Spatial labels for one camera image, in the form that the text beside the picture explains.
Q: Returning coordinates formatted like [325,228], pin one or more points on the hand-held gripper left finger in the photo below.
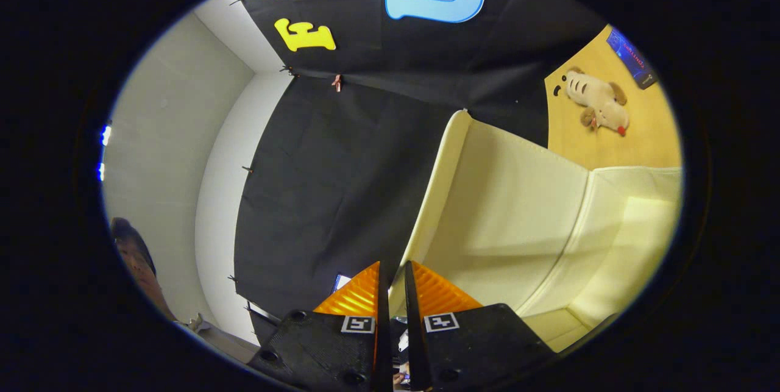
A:
[382,343]

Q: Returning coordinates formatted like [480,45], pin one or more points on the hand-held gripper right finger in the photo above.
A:
[414,343]

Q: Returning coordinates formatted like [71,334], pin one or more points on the beige storage box lid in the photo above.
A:
[506,215]

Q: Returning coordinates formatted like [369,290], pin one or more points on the computer screen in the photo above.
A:
[341,282]

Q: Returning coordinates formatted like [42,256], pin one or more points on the black backdrop cloth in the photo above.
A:
[341,166]

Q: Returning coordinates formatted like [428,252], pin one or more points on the person's head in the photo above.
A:
[137,264]

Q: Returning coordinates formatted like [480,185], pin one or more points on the copper clip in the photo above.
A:
[336,82]

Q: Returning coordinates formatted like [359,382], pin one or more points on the tan plush dog toy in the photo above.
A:
[600,102]

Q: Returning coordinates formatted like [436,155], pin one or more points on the dark blue book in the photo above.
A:
[631,57]

